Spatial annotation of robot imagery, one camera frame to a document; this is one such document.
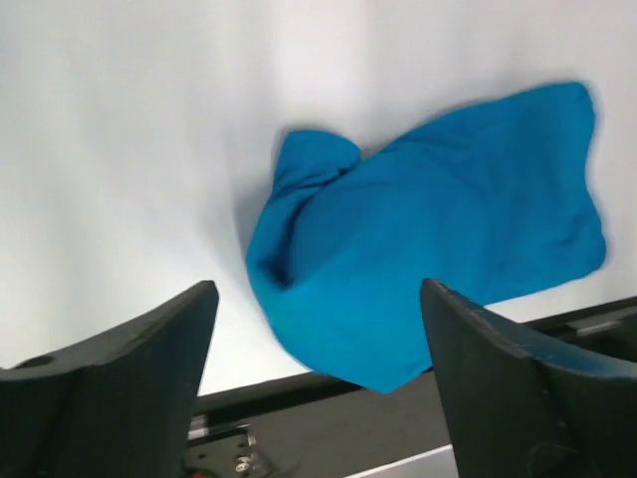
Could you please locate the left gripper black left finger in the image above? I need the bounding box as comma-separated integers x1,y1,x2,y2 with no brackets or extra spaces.
1,281,219,477

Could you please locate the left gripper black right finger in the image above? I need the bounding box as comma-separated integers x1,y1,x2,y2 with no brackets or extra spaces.
421,280,636,477

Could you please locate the blue t shirt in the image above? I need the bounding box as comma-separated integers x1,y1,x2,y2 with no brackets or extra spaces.
246,82,606,393

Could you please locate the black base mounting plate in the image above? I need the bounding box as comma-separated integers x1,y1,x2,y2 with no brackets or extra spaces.
183,296,637,478

